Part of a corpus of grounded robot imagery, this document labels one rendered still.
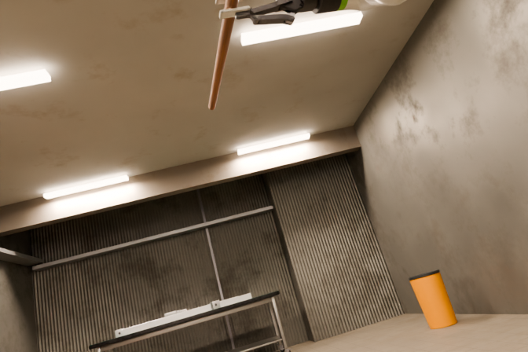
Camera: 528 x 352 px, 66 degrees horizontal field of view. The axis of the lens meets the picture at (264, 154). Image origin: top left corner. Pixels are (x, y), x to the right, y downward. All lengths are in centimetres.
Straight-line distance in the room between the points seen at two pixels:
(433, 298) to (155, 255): 464
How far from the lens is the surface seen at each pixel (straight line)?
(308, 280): 713
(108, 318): 776
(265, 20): 100
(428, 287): 521
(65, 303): 799
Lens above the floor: 77
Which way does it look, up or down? 19 degrees up
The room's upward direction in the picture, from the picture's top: 16 degrees counter-clockwise
